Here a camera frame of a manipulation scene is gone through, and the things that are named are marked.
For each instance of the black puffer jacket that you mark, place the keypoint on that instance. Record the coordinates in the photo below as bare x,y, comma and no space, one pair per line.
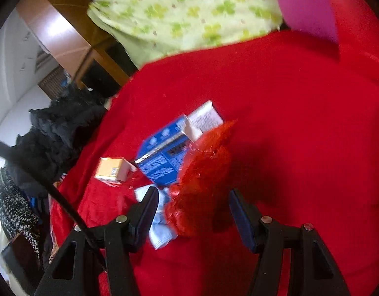
60,135

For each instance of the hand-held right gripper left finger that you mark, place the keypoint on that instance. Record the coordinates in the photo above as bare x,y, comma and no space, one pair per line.
147,211

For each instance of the black white speckled cloth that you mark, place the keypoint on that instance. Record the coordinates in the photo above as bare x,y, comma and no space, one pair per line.
14,209

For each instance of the light blue packet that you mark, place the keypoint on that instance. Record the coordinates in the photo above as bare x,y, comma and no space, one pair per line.
160,231

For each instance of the wooden cabinet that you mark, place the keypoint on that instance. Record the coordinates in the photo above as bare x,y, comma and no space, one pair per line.
57,21

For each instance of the red mesh net bag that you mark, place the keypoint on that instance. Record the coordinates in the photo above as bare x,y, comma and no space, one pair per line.
205,172

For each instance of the orange white carton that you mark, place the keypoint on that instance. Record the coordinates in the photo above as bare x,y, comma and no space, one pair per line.
111,168

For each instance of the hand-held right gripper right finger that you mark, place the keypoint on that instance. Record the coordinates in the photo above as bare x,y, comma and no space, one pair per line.
240,219

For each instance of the red fleece blanket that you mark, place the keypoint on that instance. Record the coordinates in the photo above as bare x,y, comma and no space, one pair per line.
300,123

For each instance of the pink pillow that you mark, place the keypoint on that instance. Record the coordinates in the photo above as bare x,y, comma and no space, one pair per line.
300,3

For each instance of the blue carton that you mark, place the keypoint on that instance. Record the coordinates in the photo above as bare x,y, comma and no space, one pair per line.
160,160

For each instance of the green clover-print sheet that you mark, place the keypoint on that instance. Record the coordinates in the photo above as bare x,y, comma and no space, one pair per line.
183,15

